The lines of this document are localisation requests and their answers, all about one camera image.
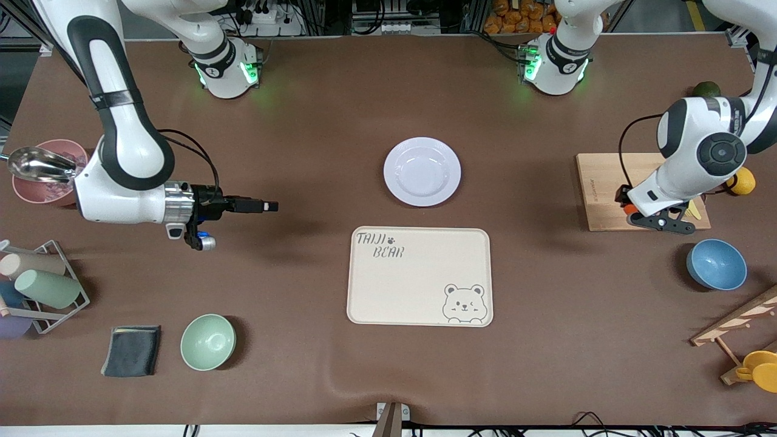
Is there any white round plate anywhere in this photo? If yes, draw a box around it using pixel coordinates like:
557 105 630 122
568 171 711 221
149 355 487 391
383 137 462 208

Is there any wooden cutting board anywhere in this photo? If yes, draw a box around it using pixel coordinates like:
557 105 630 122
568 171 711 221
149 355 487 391
575 152 711 232

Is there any blue bowl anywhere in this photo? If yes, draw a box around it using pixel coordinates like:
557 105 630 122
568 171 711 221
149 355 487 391
687 239 748 292

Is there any yellow lemon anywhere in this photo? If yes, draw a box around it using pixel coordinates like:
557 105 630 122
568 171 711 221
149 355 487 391
726 166 757 196

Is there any brown table mat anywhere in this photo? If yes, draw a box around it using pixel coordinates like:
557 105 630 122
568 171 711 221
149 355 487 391
0 33 777 427

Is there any wooden drying rack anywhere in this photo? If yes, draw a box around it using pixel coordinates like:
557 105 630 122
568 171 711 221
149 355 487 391
690 285 777 387

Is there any light green bowl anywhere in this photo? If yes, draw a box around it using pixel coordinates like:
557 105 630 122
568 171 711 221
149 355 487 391
180 313 237 371

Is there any dark grey folded cloth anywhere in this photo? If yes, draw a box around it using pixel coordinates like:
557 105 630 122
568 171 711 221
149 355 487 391
100 325 162 378

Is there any cream bear print tray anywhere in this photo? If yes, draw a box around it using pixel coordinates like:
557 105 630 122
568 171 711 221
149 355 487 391
347 227 494 328

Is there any pink bowl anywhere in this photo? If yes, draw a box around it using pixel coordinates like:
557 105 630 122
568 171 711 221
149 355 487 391
11 139 93 206

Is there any silver metal ladle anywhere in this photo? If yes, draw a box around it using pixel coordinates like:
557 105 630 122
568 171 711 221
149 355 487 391
0 146 80 185

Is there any yellow mug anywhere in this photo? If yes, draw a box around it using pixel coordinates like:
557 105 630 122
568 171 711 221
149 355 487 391
735 350 777 394

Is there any light green cup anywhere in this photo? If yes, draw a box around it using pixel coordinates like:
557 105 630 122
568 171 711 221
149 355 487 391
14 269 82 310

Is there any white power strip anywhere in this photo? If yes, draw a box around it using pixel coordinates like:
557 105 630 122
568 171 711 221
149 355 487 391
239 0 305 38

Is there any beige cup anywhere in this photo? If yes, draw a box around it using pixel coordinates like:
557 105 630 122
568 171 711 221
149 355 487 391
0 252 67 279

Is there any blue cup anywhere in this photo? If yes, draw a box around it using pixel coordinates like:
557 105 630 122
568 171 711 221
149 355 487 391
0 280 25 308

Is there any purple cup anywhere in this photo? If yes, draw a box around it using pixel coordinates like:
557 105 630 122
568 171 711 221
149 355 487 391
0 314 33 339

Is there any bag of orange fruits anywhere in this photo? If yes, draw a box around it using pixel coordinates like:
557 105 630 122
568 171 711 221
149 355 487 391
483 0 563 35

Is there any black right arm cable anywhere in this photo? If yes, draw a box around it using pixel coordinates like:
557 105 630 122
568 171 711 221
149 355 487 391
157 128 220 190

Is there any grey wire cup rack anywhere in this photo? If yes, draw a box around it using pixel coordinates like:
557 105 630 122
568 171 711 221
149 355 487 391
0 239 91 335

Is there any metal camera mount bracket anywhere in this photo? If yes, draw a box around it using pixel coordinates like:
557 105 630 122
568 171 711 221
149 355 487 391
372 401 412 437

